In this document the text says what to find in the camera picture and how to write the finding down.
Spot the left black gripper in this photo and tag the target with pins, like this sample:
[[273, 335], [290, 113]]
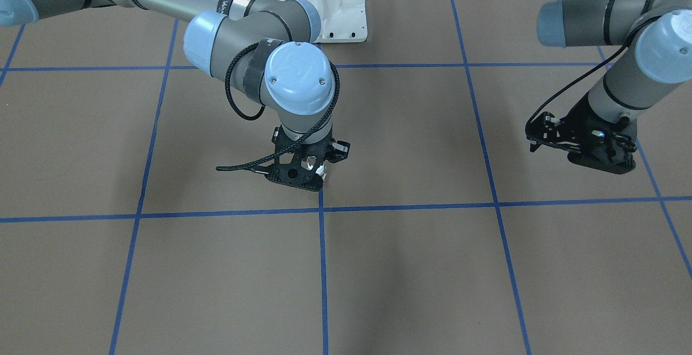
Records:
[[578, 115]]

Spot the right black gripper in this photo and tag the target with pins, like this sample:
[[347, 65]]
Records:
[[341, 148]]

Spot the white PPR ball valve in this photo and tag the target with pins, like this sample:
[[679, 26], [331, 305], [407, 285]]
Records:
[[311, 164]]

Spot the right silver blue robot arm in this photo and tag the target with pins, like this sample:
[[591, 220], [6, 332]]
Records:
[[262, 48]]

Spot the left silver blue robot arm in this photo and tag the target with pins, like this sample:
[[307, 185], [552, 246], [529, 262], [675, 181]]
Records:
[[652, 58]]

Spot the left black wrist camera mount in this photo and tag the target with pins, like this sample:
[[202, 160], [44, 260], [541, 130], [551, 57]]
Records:
[[607, 151]]

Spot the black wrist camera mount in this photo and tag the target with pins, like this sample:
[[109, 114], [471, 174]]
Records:
[[283, 172], [607, 151]]

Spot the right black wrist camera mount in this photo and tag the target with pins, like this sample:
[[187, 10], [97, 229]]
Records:
[[283, 172]]

